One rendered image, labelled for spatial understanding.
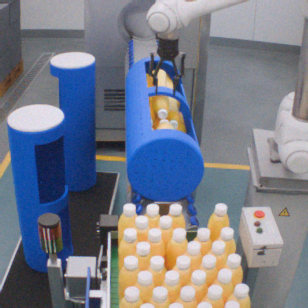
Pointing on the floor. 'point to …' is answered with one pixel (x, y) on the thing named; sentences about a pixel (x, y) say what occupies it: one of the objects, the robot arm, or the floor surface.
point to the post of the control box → (250, 278)
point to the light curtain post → (201, 77)
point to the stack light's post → (56, 284)
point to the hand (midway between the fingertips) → (165, 86)
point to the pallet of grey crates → (9, 44)
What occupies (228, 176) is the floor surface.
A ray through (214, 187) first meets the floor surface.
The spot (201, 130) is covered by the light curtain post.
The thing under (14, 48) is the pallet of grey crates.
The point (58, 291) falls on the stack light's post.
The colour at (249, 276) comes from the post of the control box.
